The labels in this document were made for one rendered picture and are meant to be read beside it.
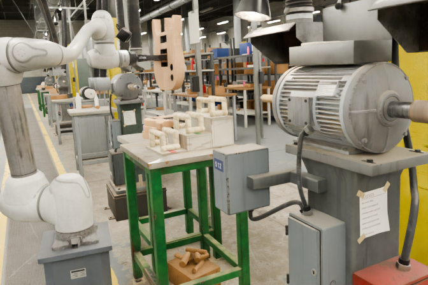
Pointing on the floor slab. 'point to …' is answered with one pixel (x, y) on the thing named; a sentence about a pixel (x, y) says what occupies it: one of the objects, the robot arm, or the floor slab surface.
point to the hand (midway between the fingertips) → (163, 57)
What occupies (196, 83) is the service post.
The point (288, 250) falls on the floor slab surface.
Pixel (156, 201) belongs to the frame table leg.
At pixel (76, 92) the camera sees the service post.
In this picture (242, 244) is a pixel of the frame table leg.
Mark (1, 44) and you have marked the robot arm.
